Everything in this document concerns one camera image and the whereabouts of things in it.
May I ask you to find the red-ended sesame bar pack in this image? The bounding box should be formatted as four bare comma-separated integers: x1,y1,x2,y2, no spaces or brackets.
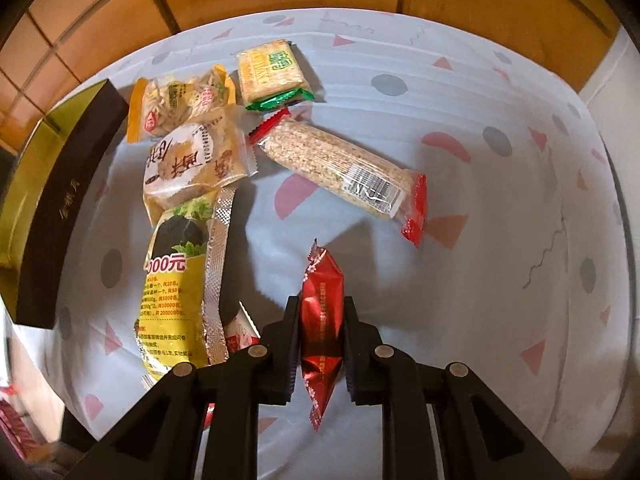
250,108,427,247

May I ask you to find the yellow green silver snack bag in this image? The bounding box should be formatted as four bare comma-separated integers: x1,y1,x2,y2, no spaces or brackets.
134,186,236,388

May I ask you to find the beige round pastry pack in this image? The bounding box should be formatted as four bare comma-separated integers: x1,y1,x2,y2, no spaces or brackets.
142,115,257,224

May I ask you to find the red foil snack packet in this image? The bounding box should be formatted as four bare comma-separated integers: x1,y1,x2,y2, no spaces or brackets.
299,242,344,431

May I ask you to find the orange seed snack bag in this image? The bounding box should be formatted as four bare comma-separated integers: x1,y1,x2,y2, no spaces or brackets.
126,64,236,144

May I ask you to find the dark box with gold interior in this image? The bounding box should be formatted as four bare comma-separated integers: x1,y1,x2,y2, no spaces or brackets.
1,79,128,330

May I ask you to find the patterned white tablecloth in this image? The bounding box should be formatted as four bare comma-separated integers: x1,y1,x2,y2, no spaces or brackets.
17,9,634,479

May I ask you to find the green yellow cracker pack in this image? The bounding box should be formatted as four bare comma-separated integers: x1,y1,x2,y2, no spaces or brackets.
236,39,314,113

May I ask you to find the red white Angel Love packet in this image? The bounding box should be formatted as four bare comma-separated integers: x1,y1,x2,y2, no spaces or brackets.
202,300,263,430

